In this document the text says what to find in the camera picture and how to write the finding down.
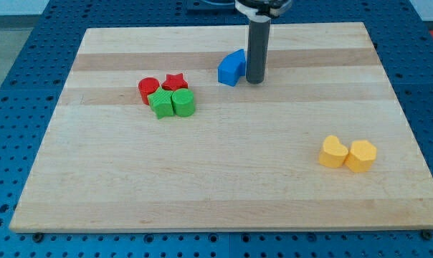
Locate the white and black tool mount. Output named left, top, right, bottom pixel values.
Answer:
left=234, top=0, right=292, bottom=23

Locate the yellow hexagon block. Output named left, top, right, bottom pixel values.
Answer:
left=344, top=140, right=377, bottom=173

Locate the red star block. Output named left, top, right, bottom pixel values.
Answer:
left=161, top=73, right=189, bottom=91

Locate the blue block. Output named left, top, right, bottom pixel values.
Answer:
left=217, top=49, right=246, bottom=87

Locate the green cylinder block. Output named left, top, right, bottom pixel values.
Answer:
left=171, top=88, right=195, bottom=117

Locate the green star block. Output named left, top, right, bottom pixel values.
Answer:
left=148, top=87, right=175, bottom=119

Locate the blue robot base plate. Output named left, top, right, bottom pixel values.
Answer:
left=185, top=0, right=236, bottom=14

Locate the yellow heart block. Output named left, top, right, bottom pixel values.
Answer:
left=318, top=135, right=348, bottom=168

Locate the wooden board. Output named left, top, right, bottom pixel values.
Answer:
left=9, top=22, right=433, bottom=233

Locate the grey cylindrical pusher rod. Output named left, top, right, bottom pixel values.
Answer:
left=246, top=20, right=271, bottom=85

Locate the red cylinder block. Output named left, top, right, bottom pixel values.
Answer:
left=138, top=77, right=160, bottom=105

